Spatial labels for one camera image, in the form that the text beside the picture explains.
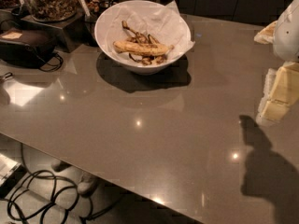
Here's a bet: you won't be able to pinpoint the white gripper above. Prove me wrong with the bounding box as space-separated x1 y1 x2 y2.
254 0 299 126

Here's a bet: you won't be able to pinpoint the ripe spotted banana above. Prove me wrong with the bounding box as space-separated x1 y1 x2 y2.
113 40 174 56

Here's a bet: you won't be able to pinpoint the white paper bowl liner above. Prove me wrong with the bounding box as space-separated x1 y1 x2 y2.
94 0 194 75

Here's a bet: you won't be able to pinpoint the brown banana peel scraps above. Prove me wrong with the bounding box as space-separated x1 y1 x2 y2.
121 21 166 65

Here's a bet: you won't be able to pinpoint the white ceramic bowl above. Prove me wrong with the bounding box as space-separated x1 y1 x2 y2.
94 0 194 75

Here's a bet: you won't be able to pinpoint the dark metal stand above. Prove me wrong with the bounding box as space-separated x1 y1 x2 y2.
21 10 90 53

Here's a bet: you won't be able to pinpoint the white label tag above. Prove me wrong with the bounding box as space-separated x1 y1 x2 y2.
79 0 91 17

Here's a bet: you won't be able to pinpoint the white shoe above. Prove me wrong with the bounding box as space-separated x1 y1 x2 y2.
77 172 98 196

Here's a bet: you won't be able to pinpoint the glass jar of nuts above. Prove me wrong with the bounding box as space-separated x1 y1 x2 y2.
24 0 77 22

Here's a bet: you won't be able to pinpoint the black box device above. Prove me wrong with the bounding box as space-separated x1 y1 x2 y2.
0 28 56 69

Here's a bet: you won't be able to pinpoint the grey floor box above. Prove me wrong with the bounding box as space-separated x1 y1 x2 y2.
0 154 26 198

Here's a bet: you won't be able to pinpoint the black cable on table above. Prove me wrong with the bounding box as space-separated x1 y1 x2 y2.
26 45 64 73

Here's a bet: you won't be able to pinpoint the black floor cable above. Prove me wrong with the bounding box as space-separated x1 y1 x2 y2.
7 143 125 224

